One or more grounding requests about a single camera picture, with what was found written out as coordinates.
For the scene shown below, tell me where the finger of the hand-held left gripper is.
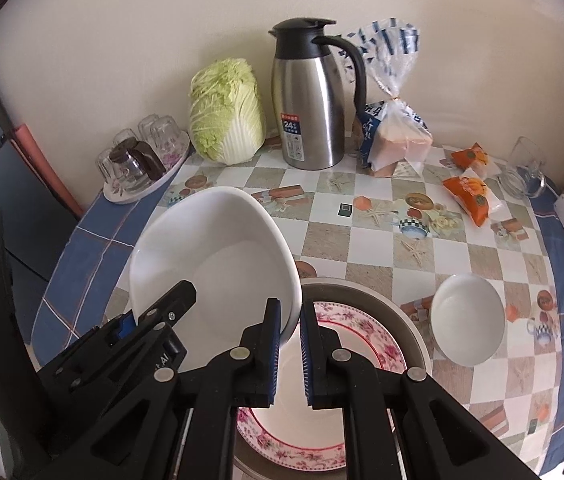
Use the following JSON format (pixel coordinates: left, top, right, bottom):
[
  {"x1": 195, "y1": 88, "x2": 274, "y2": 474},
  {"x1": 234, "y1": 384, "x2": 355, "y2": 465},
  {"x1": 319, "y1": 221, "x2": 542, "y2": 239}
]
[
  {"x1": 134, "y1": 280, "x2": 198, "y2": 332},
  {"x1": 93, "y1": 311, "x2": 138, "y2": 350}
]

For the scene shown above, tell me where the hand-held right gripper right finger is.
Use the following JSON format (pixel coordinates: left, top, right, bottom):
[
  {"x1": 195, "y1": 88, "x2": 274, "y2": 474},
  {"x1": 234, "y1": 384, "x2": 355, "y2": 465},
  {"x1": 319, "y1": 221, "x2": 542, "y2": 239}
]
[{"x1": 299, "y1": 304, "x2": 545, "y2": 480}]

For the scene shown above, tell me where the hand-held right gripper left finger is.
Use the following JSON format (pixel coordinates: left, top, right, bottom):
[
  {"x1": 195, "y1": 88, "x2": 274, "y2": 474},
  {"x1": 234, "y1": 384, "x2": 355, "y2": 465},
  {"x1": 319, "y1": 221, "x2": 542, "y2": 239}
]
[{"x1": 47, "y1": 297, "x2": 283, "y2": 480}]

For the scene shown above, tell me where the floral rimmed plate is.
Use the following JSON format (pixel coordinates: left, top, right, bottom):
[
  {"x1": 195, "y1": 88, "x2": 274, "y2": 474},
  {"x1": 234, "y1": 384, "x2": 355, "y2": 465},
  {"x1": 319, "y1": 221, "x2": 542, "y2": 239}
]
[{"x1": 234, "y1": 300, "x2": 408, "y2": 476}]

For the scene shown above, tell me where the large white bowl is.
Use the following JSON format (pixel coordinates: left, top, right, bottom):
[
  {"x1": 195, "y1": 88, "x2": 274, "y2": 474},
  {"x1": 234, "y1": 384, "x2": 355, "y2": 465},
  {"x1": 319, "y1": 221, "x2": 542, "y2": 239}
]
[{"x1": 128, "y1": 186, "x2": 303, "y2": 376}]

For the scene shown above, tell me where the stainless steel basin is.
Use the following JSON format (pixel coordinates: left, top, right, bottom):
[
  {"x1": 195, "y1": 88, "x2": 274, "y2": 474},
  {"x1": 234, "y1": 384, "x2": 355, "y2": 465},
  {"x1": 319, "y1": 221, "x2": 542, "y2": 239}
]
[{"x1": 232, "y1": 277, "x2": 433, "y2": 480}]

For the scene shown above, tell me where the small white bowl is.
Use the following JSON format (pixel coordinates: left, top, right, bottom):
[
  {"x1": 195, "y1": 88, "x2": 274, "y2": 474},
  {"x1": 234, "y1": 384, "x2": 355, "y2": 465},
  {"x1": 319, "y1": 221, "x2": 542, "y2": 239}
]
[{"x1": 430, "y1": 273, "x2": 507, "y2": 367}]

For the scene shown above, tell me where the white oval tray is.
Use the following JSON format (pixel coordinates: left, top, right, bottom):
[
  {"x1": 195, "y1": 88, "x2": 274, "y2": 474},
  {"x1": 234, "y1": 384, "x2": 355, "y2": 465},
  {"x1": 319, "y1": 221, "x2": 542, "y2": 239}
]
[{"x1": 102, "y1": 132, "x2": 192, "y2": 206}]

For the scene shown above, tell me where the dark grey cabinet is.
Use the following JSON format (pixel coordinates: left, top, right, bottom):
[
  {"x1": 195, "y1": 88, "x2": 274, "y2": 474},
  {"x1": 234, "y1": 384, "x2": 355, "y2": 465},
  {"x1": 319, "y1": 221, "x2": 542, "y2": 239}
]
[{"x1": 0, "y1": 50, "x2": 80, "y2": 286}]

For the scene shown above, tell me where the pink board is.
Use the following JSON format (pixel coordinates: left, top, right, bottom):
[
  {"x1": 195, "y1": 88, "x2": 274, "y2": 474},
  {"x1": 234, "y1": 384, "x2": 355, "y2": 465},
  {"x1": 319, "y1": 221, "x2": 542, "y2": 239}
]
[{"x1": 13, "y1": 122, "x2": 84, "y2": 219}]

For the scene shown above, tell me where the napa cabbage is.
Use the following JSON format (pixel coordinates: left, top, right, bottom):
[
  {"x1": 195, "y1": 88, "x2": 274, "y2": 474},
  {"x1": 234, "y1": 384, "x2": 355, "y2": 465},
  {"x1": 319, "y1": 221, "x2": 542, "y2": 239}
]
[{"x1": 188, "y1": 57, "x2": 267, "y2": 166}]

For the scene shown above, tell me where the orange snack packet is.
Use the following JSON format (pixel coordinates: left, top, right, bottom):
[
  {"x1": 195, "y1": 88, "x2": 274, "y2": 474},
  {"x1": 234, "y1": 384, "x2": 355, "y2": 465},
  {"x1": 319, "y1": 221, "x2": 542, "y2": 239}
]
[
  {"x1": 442, "y1": 170, "x2": 505, "y2": 228},
  {"x1": 449, "y1": 142, "x2": 492, "y2": 178}
]

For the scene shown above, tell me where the bagged sliced bread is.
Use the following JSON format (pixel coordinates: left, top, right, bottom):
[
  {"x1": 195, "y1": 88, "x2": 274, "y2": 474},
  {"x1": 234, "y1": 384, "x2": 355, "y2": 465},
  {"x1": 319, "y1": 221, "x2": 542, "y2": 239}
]
[{"x1": 344, "y1": 17, "x2": 435, "y2": 178}]

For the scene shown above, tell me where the clear glass pitcher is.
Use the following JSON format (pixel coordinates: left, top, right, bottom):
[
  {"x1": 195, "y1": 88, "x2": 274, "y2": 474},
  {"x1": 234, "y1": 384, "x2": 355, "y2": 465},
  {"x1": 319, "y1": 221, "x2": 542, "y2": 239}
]
[{"x1": 498, "y1": 136, "x2": 548, "y2": 200}]

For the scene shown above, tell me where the steel thermos jug black handle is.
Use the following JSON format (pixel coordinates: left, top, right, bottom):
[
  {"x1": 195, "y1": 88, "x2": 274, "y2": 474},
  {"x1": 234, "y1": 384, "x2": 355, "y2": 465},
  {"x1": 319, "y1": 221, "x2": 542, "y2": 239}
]
[{"x1": 268, "y1": 17, "x2": 367, "y2": 171}]

